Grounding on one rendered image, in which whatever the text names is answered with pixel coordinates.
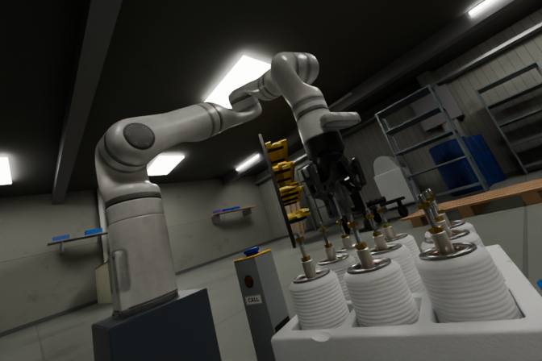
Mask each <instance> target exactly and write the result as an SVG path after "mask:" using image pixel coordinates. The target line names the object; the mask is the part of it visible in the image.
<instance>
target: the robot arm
mask: <svg viewBox="0 0 542 361"><path fill-rule="evenodd" d="M318 74H319V62H318V61H317V59H316V58H315V57H314V56H313V55H311V54H310V53H305V52H279V53H278V54H277V55H276V56H274V58H273V59H272V62H271V65H270V69H268V70H267V71H266V72H265V73H263V74H262V75H261V76H260V77H258V78H257V79H255V80H253V81H250V82H248V83H246V84H244V85H242V86H240V87H239V88H236V89H235V90H233V91H232V92H231V93H230V94H229V95H228V101H229V103H230V105H231V108H232V110H233V111H232V110H229V109H228V108H226V107H224V106H221V105H219V104H217V103H214V102H202V103H198V104H195V105H192V106H187V107H185V108H181V109H178V110H173V111H171V112H168V113H164V114H154V115H148V116H140V117H134V118H125V119H123V120H120V121H118V122H116V123H114V124H113V125H112V126H111V127H110V128H109V129H108V130H107V131H106V133H105V134H104V136H103V137H102V138H101V139H100V141H99V142H98V144H97V146H96V148H95V166H96V172H97V178H98V188H99V192H100V195H101V197H102V199H103V200H104V203H105V210H106V223H107V231H108V239H109V247H110V256H108V258H107V261H106V262H107V263H108V270H109V277H110V293H111V300H112V309H113V313H112V317H114V318H118V319H124V318H126V317H130V316H131V315H134V314H137V313H141V312H143V311H146V310H148V309H151V308H154V307H157V306H158V305H162V304H164V303H165V302H167V301H171V300H172V299H173V298H175V297H177V296H178V295H179V294H178V289H177V281H176V276H175V271H174V266H173V257H172V252H171V247H170V243H169V234H168V229H167V225H166V220H165V211H164V206H163V201H162V196H161V189H160V187H159V186H158V185H155V184H152V183H150V180H149V177H148V170H147V164H148V163H149V162H150V161H151V160H153V159H154V158H155V157H156V156H158V155H159V154H161V153H162V152H163V151H166V150H167V149H169V148H171V147H173V146H175V145H177V144H179V143H183V142H199V141H202V140H204V139H208V138H210V137H212V136H214V135H217V134H218V133H220V132H222V131H225V130H226V129H228V128H231V127H234V126H237V125H239V124H241V123H244V122H248V121H251V120H253V119H255V118H257V117H258V116H259V115H260V114H261V112H262V109H261V104H260V102H259V100H258V99H260V100H264V101H270V100H273V99H275V98H278V97H280V96H281V95H282V96H283V97H284V99H285V100H286V101H287V102H288V104H289V105H290V107H291V109H292V111H293V114H294V117H295V120H296V123H297V125H298V132H299V134H300V137H301V140H302V144H303V146H304V148H305V151H306V155H307V157H308V160H309V161H312V164H309V165H307V166H306V167H305V168H303V169H301V174H302V176H303V179H304V181H305V182H306V186H307V188H308V189H309V191H310V194H311V196H312V198H313V199H320V200H322V201H323V202H324V205H325V207H326V209H327V213H328V216H329V217H330V218H331V220H332V221H337V220H340V219H342V218H343V215H342V213H341V211H340V207H339V205H338V202H337V200H336V198H335V197H334V186H335V184H336V182H338V181H339V183H340V184H341V185H344V186H345V188H346V189H347V190H348V191H349V192H350V193H351V194H350V196H351V198H352V202H353V204H354V206H355V208H356V211H357V213H360V212H363V211H366V210H367V209H368V208H367V204H366V201H365V198H364V196H363V194H362V192H361V190H362V188H363V187H364V186H365V185H366V184H367V183H366V180H365V176H364V173H363V171H362V168H361V164H360V161H359V159H358V158H357V157H355V158H353V159H351V160H348V158H347V157H346V156H345V155H344V149H345V145H344V141H343V139H342V137H341V134H340V132H339V130H341V129H344V128H348V127H352V126H355V125H356V124H358V123H359V122H361V118H360V116H359V114H358V113H357V112H330V111H329V109H328V107H327V103H326V102H325V99H324V96H323V94H322V92H321V91H320V90H319V89H318V88H316V87H314V86H311V84H312V83H313V82H314V81H315V79H316V77H317V76H318ZM317 174H318V175H319V176H318V175H317ZM347 176H348V177H347ZM356 176H359V179H360V181H357V178H356ZM349 182H351V183H352V184H353V186H351V184H350V183H349ZM315 188H316V189H317V191H316V189H315ZM333 197H334V198H333Z"/></svg>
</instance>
